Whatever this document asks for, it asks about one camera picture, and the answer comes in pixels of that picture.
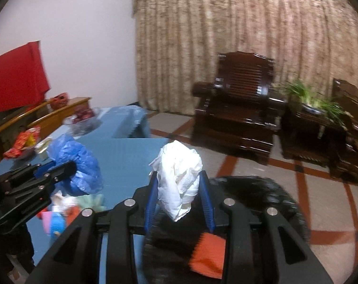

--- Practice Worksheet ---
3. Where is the red snack packet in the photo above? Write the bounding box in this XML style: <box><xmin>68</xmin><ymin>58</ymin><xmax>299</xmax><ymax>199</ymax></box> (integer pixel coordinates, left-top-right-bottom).
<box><xmin>3</xmin><ymin>127</ymin><xmax>41</xmax><ymax>160</ymax></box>

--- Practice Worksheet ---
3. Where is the wooden cabinet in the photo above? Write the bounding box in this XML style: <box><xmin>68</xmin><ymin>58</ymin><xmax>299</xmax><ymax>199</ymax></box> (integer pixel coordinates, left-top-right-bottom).
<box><xmin>0</xmin><ymin>96</ymin><xmax>92</xmax><ymax>143</ymax></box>

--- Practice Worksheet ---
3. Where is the dark wooden armchair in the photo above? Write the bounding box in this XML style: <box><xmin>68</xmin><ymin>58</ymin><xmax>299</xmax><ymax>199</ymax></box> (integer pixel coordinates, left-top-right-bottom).
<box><xmin>330</xmin><ymin>78</ymin><xmax>358</xmax><ymax>186</ymax></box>
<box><xmin>190</xmin><ymin>51</ymin><xmax>289</xmax><ymax>166</ymax></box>

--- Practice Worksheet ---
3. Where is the orange mesh net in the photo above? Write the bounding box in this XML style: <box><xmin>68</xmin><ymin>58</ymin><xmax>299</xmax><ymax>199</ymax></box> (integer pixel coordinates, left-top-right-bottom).
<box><xmin>189</xmin><ymin>232</ymin><xmax>227</xmax><ymax>280</ymax></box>

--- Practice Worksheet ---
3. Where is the green rubber glove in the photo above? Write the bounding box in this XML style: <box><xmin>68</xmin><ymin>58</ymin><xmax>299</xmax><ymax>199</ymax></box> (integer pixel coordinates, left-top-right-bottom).
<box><xmin>78</xmin><ymin>194</ymin><xmax>106</xmax><ymax>213</ymax></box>

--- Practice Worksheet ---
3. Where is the blue plastic table cover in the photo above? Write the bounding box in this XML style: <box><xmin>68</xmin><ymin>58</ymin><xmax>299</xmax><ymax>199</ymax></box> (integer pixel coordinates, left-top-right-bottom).
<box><xmin>53</xmin><ymin>106</ymin><xmax>151</xmax><ymax>139</ymax></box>

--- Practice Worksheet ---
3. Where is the beige patterned curtain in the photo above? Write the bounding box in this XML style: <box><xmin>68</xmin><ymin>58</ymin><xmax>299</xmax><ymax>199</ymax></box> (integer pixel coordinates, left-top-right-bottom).
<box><xmin>132</xmin><ymin>0</ymin><xmax>358</xmax><ymax>118</ymax></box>

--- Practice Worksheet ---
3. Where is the blue wrapper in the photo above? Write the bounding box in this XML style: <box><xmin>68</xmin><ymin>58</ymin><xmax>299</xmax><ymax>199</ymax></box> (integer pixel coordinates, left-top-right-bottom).
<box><xmin>50</xmin><ymin>214</ymin><xmax>66</xmax><ymax>238</ymax></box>

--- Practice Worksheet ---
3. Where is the white tissue box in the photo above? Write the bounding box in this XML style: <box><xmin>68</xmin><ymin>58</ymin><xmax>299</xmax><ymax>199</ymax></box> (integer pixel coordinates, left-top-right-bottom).
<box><xmin>34</xmin><ymin>138</ymin><xmax>54</xmax><ymax>154</ymax></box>

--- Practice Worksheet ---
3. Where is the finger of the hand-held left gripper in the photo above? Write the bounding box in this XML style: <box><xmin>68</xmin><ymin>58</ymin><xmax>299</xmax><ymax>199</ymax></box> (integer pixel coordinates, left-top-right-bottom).
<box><xmin>0</xmin><ymin>161</ymin><xmax>55</xmax><ymax>190</ymax></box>
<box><xmin>1</xmin><ymin>161</ymin><xmax>78</xmax><ymax>210</ymax></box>

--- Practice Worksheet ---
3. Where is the small white crumpled tissue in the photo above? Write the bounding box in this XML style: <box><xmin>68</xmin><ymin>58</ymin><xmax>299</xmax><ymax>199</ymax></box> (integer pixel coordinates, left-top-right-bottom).
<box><xmin>53</xmin><ymin>192</ymin><xmax>79</xmax><ymax>214</ymax></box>

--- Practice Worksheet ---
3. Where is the white paper towel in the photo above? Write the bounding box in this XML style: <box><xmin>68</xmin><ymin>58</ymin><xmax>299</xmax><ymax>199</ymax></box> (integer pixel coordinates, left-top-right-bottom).
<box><xmin>149</xmin><ymin>140</ymin><xmax>203</xmax><ymax>222</ymax></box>

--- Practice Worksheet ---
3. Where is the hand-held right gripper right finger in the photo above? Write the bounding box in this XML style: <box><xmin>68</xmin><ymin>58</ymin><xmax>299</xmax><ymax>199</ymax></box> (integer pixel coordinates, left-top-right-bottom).
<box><xmin>198</xmin><ymin>170</ymin><xmax>335</xmax><ymax>284</ymax></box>

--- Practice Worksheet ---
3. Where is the television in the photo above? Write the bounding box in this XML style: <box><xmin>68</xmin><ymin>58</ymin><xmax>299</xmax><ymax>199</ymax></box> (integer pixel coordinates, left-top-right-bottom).
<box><xmin>0</xmin><ymin>93</ymin><xmax>48</xmax><ymax>118</ymax></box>

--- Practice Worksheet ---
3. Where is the pink wrapper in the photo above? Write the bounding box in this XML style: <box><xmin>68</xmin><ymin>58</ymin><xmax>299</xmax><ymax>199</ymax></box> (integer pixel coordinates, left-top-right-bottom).
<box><xmin>42</xmin><ymin>213</ymin><xmax>54</xmax><ymax>233</ymax></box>

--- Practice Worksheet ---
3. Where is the potted green plant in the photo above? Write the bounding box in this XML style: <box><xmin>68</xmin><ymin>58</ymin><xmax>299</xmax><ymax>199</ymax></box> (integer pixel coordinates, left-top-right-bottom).
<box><xmin>281</xmin><ymin>79</ymin><xmax>349</xmax><ymax>125</ymax></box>

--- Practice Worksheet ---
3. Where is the red mesh bag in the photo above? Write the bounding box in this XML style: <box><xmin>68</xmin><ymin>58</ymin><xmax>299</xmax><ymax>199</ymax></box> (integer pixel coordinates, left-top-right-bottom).
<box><xmin>49</xmin><ymin>93</ymin><xmax>70</xmax><ymax>109</ymax></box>

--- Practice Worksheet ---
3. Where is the dark wooden side table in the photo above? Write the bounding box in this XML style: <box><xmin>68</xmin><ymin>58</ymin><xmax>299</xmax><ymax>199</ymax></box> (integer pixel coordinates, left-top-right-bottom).
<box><xmin>281</xmin><ymin>102</ymin><xmax>349</xmax><ymax>168</ymax></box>

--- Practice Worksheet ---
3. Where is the glass fruit bowl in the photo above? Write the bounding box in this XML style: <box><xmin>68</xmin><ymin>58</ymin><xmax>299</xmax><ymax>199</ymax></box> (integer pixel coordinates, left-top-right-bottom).
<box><xmin>63</xmin><ymin>108</ymin><xmax>104</xmax><ymax>137</ymax></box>

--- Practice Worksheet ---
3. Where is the black trash bag bin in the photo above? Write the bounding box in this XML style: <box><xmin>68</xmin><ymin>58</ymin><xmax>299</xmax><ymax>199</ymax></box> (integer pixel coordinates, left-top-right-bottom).
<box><xmin>142</xmin><ymin>176</ymin><xmax>311</xmax><ymax>284</ymax></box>

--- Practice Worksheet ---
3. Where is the red cloth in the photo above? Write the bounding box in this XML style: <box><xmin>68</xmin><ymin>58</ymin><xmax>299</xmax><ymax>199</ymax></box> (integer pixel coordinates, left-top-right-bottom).
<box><xmin>0</xmin><ymin>41</ymin><xmax>51</xmax><ymax>116</ymax></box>

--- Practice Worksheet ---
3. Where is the glass snack dish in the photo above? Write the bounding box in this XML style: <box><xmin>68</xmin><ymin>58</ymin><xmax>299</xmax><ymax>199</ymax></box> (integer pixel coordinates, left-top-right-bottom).
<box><xmin>7</xmin><ymin>148</ymin><xmax>38</xmax><ymax>162</ymax></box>

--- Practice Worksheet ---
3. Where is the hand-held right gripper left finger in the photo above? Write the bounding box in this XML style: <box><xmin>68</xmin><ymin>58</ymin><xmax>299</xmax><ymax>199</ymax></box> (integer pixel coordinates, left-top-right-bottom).
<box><xmin>27</xmin><ymin>170</ymin><xmax>159</xmax><ymax>284</ymax></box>

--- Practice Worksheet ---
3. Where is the blue plastic bag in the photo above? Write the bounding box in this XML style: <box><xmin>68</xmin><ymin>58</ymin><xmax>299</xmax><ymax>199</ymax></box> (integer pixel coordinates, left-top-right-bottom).
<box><xmin>46</xmin><ymin>134</ymin><xmax>105</xmax><ymax>197</ymax></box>

